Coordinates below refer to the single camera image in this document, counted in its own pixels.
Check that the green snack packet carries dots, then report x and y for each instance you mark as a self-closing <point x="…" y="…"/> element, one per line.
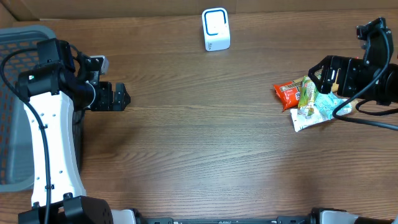
<point x="308" y="95"/>

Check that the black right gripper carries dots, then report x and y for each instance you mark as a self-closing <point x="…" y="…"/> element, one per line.
<point x="347" y="67"/>

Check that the orange spaghetti pasta packet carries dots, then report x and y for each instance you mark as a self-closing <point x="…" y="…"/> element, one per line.
<point x="289" y="93"/>

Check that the white barcode scanner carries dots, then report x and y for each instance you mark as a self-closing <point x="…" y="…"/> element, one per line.
<point x="216" y="29"/>

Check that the light blue snack packet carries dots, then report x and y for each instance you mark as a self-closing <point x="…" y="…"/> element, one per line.
<point x="326" y="104"/>

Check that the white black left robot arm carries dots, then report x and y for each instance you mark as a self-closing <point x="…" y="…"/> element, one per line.
<point x="64" y="82"/>

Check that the white tube with tan cap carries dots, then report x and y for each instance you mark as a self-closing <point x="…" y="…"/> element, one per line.
<point x="300" y="121"/>

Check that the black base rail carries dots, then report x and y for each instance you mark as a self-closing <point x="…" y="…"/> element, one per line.
<point x="278" y="220"/>

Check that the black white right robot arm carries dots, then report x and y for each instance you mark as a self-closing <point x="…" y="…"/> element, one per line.
<point x="383" y="90"/>

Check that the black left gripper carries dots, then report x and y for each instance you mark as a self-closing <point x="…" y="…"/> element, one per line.
<point x="108" y="103"/>

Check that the dark grey plastic basket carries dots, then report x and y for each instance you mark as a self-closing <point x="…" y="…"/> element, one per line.
<point x="17" y="162"/>

